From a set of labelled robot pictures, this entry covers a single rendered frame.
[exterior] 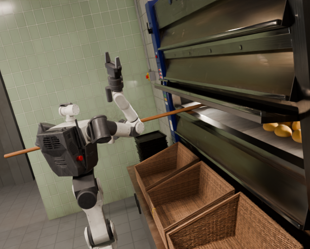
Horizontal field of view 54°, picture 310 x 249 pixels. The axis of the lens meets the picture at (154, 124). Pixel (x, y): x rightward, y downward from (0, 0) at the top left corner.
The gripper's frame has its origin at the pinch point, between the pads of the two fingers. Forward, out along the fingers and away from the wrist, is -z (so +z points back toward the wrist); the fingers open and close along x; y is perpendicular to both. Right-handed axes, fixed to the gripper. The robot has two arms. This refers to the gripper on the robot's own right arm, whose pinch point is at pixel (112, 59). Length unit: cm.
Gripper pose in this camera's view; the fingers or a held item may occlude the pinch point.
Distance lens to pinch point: 178.4
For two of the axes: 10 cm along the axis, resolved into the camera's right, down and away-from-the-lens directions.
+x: -6.4, -4.2, 6.4
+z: 0.6, 8.1, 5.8
